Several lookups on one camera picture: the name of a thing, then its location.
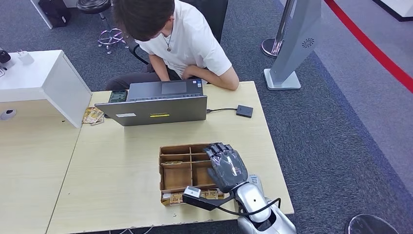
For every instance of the person's left hand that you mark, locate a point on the person's left hand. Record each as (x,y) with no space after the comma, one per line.
(187,73)

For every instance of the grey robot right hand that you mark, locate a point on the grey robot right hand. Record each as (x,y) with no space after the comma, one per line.
(229,169)

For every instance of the person's right forearm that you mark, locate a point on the person's right forearm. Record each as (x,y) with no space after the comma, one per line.
(160,69)

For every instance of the person's left forearm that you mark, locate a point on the person's left forearm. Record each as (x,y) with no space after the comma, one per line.
(217,79)

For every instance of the white card reader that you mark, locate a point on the white card reader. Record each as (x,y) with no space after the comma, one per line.
(255,181)

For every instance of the golden room key card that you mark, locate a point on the golden room key card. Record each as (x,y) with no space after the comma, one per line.
(210,193)
(171,163)
(176,199)

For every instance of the person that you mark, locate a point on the person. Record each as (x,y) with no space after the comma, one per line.
(190,42)

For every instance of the wooden card organizer box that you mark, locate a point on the wooden card organizer box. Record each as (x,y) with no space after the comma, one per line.
(176,176)

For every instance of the grey laptop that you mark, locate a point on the grey laptop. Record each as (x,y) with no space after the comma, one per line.
(155,113)

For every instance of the small black square device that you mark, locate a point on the small black square device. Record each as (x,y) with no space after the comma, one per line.
(244,111)

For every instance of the black office chair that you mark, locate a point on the black office chair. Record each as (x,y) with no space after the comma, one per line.
(213,16)

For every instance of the black smartphone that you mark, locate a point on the black smartphone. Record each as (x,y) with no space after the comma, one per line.
(118,96)

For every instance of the pile of golden cards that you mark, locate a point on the pile of golden cards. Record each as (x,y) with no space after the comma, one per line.
(93,116)

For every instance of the grey kiosk stand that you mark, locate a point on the grey kiosk stand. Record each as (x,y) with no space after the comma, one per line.
(296,42)

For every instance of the black stool chrome base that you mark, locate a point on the black stool chrome base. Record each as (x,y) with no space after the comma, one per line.
(93,5)

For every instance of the white desk shelf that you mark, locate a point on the white desk shelf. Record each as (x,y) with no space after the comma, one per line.
(48,77)

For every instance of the black bag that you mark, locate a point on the black bag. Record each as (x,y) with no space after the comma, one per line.
(55,13)

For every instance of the round chrome stanchion base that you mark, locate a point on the round chrome stanchion base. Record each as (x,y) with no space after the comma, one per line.
(369,226)

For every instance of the white charger plug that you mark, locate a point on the white charger plug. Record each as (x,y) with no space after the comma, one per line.
(26,58)

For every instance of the red barrier belt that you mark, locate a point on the red barrier belt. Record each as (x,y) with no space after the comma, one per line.
(364,40)

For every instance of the black gadget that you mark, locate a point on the black gadget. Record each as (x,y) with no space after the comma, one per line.
(4,56)

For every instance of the white counter with dark base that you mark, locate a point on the white counter with dark base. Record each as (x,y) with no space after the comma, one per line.
(400,6)

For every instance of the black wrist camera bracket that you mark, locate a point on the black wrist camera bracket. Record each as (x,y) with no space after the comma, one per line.
(208,205)

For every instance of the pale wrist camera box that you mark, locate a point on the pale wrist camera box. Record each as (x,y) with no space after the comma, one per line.
(192,192)

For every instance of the chrome stanchion post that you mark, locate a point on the chrome stanchion post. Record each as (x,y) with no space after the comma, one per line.
(285,19)

